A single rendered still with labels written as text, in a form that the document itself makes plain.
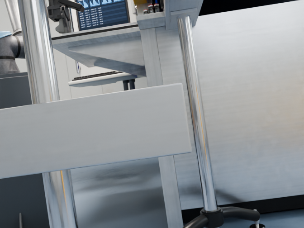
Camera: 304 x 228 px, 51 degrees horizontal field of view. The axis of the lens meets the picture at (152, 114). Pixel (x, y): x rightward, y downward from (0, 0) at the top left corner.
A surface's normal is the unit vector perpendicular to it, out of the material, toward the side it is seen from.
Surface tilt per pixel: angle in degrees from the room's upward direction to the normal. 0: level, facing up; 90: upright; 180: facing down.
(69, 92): 90
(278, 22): 90
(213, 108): 90
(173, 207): 90
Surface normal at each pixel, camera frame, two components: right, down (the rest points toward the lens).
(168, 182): -0.05, 0.00
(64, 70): 0.25, -0.04
